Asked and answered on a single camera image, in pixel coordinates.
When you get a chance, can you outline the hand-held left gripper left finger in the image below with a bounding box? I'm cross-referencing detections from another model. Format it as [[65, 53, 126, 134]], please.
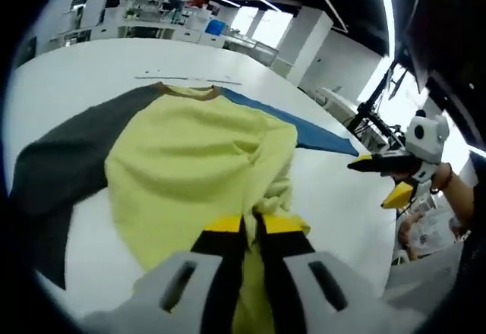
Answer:
[[125, 214, 250, 334]]

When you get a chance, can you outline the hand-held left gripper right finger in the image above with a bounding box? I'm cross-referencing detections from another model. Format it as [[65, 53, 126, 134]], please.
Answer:
[[254, 214, 388, 334]]

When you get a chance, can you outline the yellow grey blue garment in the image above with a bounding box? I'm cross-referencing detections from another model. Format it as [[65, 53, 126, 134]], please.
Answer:
[[9, 82, 360, 334]]

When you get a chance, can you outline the person's right hand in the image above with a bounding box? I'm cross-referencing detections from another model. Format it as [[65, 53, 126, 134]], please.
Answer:
[[428, 162, 450, 194]]

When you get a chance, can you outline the black metal stand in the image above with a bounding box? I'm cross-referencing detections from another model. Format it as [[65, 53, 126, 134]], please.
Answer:
[[347, 58, 406, 150]]

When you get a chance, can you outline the white rounded equipment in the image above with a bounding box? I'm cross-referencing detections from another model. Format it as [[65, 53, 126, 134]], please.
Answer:
[[313, 86, 360, 122]]

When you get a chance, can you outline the person in black shirt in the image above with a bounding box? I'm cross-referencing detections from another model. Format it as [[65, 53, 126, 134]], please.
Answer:
[[453, 147, 486, 312]]

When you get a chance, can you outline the dark monitor panel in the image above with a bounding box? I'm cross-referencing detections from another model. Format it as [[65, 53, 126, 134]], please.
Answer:
[[398, 0, 486, 153]]

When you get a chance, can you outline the white square pillar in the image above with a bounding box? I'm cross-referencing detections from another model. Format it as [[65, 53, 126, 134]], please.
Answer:
[[289, 7, 332, 85]]

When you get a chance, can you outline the blue bin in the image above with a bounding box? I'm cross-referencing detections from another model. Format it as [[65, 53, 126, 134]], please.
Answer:
[[204, 18, 225, 37]]

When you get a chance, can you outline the white lab workbench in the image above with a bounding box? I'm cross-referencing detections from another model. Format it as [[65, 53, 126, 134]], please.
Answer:
[[49, 0, 226, 47]]

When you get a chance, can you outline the dark bead bracelet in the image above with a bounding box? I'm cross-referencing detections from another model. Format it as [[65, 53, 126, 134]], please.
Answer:
[[431, 162, 456, 195]]

